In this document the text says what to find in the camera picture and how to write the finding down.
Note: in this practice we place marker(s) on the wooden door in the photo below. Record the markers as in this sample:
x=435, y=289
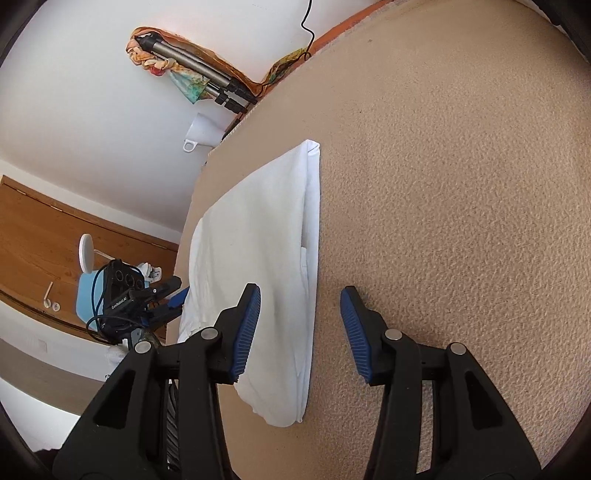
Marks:
x=41, y=230

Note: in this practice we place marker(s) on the patterned green cloth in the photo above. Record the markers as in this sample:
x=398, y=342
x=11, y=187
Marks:
x=284, y=67

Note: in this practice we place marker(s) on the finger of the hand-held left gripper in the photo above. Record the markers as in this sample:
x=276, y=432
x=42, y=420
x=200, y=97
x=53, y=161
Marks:
x=168, y=314
x=166, y=285

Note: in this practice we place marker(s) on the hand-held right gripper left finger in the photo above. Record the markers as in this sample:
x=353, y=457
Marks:
x=247, y=332

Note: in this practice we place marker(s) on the white cup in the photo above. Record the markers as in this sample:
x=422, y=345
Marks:
x=203, y=129

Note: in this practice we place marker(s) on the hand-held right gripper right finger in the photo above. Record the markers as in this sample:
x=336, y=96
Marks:
x=355, y=332

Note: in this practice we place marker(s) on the white lamp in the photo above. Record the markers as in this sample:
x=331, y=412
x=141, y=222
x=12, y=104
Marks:
x=85, y=251

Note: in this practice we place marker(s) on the white light switch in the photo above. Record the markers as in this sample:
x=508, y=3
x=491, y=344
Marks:
x=43, y=345

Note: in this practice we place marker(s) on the white shirt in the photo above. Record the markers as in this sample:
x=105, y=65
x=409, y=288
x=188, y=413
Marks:
x=258, y=221

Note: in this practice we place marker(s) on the beige blanket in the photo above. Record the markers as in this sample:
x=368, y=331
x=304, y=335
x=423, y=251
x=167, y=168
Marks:
x=438, y=207

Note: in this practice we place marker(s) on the light blue container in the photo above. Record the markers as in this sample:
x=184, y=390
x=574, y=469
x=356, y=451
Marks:
x=85, y=295

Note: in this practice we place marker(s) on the silver tripod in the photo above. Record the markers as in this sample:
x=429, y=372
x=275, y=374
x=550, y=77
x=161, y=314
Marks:
x=194, y=62

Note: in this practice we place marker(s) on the colourful scarf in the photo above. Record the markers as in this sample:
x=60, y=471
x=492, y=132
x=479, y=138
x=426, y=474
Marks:
x=191, y=85

